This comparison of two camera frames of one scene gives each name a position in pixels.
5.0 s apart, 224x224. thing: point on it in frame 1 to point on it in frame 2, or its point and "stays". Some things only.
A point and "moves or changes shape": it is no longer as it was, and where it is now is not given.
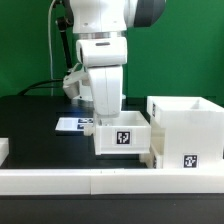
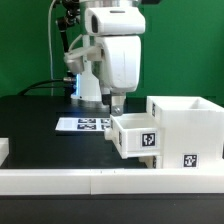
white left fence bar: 4,149 stays
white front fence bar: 111,181 stays
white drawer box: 129,132 moves or changes shape
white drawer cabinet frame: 193,131 stays
